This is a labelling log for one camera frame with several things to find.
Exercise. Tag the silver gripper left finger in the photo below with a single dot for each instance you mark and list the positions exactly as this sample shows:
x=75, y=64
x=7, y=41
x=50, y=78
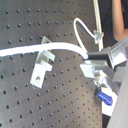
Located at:
x=100, y=73

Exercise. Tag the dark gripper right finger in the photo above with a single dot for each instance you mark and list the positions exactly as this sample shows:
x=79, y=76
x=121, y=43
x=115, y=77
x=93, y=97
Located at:
x=102, y=55

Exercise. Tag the person's forearm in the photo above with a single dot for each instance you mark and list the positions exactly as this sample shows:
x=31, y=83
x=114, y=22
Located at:
x=119, y=31

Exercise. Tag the blue connector piece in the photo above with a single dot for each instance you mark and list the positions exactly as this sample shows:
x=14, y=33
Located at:
x=105, y=98

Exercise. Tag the black perforated breadboard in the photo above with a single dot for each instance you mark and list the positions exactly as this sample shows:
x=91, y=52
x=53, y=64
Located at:
x=66, y=99

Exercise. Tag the small clear cable clip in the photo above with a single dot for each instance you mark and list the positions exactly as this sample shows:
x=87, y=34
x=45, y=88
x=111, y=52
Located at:
x=98, y=36

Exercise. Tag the white board edge rail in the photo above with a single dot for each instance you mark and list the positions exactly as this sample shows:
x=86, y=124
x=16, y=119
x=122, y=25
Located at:
x=98, y=22

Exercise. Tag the metal cable routing clip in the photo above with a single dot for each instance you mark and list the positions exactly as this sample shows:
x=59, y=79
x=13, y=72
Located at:
x=41, y=67

